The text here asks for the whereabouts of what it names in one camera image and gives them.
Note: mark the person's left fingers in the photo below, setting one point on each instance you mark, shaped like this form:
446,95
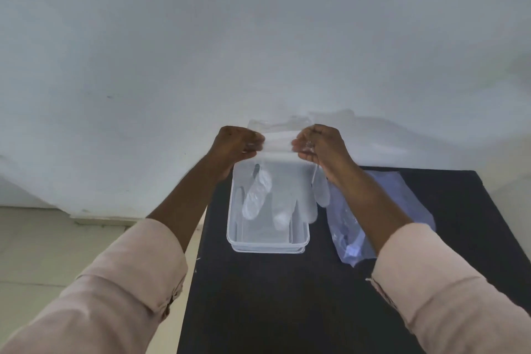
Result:
251,144

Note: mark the person's right hand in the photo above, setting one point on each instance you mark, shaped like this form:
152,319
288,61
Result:
327,150

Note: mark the person's left hand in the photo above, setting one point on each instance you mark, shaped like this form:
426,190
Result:
232,146

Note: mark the clear plastic container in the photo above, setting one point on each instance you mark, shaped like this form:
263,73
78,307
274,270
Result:
257,237

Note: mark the person's left forearm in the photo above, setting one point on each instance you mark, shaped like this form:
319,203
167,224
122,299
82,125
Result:
124,275

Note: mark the person's right fingers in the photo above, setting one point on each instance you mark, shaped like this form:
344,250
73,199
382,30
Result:
305,146

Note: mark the clear disposable plastic glove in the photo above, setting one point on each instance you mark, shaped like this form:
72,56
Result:
286,196

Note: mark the black table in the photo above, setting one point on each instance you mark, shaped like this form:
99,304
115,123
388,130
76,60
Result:
290,299

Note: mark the person's right forearm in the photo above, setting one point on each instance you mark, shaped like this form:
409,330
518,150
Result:
415,266

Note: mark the clear plastic bag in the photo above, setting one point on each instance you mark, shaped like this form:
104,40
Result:
352,237

